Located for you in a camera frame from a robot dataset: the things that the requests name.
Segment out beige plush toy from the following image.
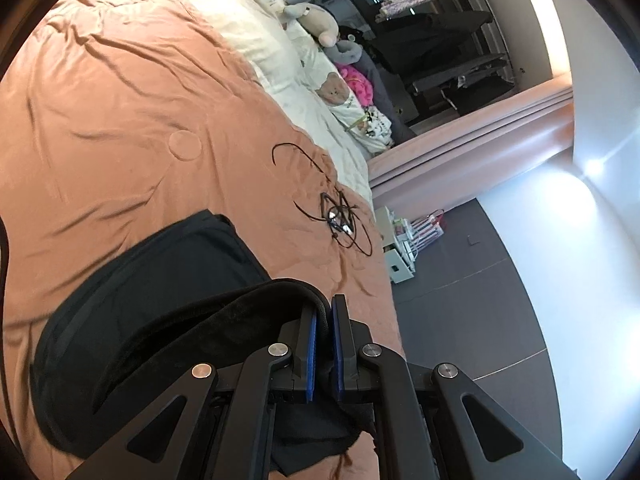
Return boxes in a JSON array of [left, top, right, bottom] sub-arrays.
[[269, 0, 340, 48]]

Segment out brown blanket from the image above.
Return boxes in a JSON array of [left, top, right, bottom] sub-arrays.
[[1, 0, 401, 479]]

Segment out white nightstand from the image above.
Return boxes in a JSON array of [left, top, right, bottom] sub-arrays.
[[374, 206, 416, 284]]

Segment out bear print pillow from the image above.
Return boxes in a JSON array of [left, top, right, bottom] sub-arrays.
[[286, 22, 374, 156]]

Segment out striped bag on nightstand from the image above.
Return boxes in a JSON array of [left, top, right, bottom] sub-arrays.
[[410, 209, 445, 255]]

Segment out right pink curtain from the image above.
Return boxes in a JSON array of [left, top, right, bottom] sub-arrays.
[[369, 73, 574, 219]]

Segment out pink fluffy item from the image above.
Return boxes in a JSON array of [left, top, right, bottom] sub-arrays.
[[336, 64, 374, 107]]

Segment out cream bed sheet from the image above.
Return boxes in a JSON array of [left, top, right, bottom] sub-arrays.
[[189, 0, 372, 203]]

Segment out black shorts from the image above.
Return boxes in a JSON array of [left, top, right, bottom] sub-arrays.
[[30, 211, 373, 479]]

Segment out white patterned cloth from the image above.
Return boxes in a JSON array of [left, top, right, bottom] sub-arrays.
[[362, 105, 393, 155]]

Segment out grey plush toy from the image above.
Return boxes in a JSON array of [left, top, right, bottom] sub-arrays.
[[323, 40, 362, 65]]

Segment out black tangled cable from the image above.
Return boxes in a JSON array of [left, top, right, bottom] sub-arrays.
[[271, 142, 374, 258]]

